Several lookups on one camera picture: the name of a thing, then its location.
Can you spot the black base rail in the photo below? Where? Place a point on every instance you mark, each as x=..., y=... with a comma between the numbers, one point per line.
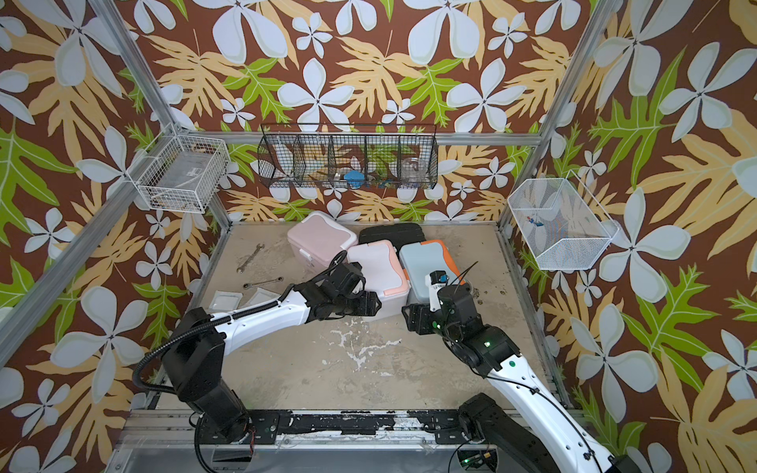
x=268, y=427

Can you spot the black wire basket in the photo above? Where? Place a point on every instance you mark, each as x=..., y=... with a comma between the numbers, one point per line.
x=390, y=156

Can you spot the white wire basket left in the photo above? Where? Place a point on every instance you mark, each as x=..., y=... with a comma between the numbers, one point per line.
x=182, y=173

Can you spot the blue orange first aid kit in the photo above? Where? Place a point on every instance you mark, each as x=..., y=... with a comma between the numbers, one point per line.
x=420, y=260

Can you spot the white first aid kit box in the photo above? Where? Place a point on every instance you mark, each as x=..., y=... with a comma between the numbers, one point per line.
x=384, y=275

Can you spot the black plastic case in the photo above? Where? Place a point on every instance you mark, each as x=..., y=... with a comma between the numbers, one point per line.
x=398, y=234

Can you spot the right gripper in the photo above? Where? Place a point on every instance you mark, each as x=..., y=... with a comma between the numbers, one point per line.
x=416, y=310

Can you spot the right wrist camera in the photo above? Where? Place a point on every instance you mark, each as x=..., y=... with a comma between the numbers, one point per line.
x=435, y=281

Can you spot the small steel wrench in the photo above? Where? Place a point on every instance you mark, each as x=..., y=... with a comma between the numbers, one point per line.
x=249, y=285

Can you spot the blue object in basket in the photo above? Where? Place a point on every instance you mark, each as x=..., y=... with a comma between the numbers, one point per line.
x=355, y=179

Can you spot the pink first aid kit box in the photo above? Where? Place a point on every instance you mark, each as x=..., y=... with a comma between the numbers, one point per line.
x=317, y=239

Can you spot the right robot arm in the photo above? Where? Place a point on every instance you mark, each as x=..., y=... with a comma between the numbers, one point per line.
x=550, y=439

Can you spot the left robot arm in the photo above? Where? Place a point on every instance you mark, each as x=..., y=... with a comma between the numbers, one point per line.
x=189, y=365

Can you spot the white mesh basket right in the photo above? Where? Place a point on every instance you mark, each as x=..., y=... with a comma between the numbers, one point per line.
x=564, y=225

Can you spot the large steel wrench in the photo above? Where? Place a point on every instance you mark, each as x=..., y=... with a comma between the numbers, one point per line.
x=250, y=258

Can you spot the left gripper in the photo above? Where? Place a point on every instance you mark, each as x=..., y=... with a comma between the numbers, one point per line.
x=368, y=304

